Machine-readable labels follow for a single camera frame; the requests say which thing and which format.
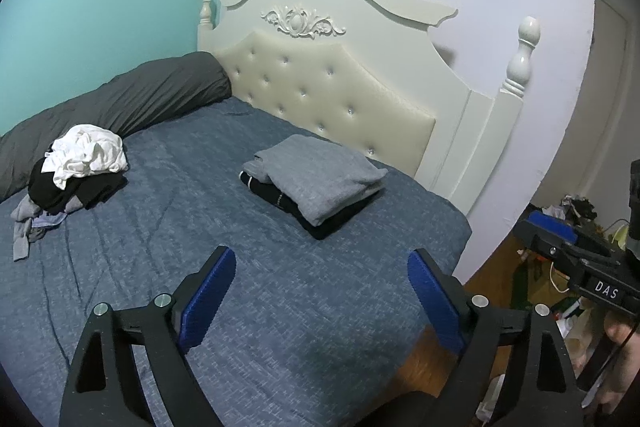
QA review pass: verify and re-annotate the grey knit sweater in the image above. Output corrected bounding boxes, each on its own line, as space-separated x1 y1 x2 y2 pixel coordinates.
241 134 387 225

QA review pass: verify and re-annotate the black clothes pile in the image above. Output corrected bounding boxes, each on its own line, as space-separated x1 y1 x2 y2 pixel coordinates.
27 158 127 213

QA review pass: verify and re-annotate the person's right hand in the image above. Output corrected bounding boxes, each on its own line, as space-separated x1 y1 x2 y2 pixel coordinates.
599 312 639 413

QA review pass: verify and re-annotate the small grey garment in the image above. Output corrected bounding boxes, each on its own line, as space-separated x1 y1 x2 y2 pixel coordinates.
11 195 84 261

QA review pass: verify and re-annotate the blue speckled bed sheet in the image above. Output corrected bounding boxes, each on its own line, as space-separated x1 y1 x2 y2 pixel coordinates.
1 98 471 426

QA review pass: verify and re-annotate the black folded garment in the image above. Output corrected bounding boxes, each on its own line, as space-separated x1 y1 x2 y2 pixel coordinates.
239 170 384 241

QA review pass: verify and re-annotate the white crumpled garment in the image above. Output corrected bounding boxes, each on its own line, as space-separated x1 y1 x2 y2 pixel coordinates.
40 124 128 190

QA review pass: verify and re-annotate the dark grey long pillow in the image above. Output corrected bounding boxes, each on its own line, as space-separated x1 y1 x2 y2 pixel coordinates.
1 52 231 200

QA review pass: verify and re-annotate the cream tufted headboard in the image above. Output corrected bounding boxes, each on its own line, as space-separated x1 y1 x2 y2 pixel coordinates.
198 0 540 212

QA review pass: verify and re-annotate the black camera box green light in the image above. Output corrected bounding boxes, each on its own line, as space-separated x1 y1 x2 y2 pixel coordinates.
626 159 640 258

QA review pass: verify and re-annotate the thin black cable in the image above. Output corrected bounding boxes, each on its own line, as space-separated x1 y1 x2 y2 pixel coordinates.
581 313 640 408

